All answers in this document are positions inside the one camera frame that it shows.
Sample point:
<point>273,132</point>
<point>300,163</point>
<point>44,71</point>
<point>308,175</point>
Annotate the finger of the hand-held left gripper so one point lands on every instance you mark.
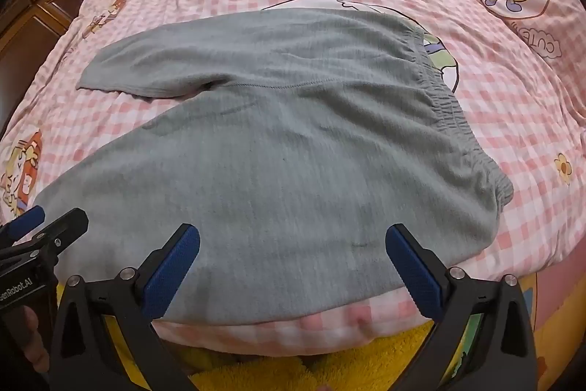
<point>64,226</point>
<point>27,219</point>

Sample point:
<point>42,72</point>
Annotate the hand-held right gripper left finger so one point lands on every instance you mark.
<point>171,267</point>

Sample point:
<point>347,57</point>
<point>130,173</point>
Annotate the person's left hand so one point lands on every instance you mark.
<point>36,340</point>

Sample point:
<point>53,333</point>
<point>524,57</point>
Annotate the grey pants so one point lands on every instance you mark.
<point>284,153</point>

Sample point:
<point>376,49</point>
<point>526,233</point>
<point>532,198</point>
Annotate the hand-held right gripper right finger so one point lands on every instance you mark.
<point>414,269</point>

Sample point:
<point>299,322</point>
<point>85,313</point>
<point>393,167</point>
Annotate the orange printed bed sheet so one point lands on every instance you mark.
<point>556,308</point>

